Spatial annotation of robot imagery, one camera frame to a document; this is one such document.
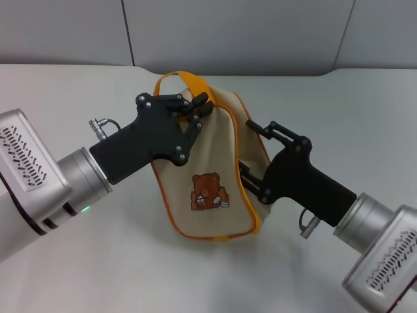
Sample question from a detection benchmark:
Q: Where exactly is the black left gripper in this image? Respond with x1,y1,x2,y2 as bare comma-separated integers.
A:
89,92,215,186

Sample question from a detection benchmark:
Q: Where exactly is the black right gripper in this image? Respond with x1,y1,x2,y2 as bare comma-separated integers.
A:
238,119,358,228

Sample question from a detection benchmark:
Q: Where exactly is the beige food bag orange trim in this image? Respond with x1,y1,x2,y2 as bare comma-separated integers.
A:
152,70,271,244

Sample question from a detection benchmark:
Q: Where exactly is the silver right gripper cable connector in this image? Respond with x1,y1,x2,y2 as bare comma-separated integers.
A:
298,207,323,239

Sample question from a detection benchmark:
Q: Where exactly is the silver gripper cable connector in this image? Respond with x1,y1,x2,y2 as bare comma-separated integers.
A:
298,207,323,239
88,117,122,142

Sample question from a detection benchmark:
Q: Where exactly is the silver left gripper cable connector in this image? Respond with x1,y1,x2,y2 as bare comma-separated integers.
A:
88,117,122,142

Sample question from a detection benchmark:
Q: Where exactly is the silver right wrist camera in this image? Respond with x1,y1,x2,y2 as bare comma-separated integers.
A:
341,204,417,298

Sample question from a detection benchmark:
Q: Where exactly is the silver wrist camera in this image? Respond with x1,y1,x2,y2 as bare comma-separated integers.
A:
341,204,417,298
0,108,73,196

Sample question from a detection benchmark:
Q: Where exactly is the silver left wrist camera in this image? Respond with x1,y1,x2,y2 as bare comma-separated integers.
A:
0,108,73,196

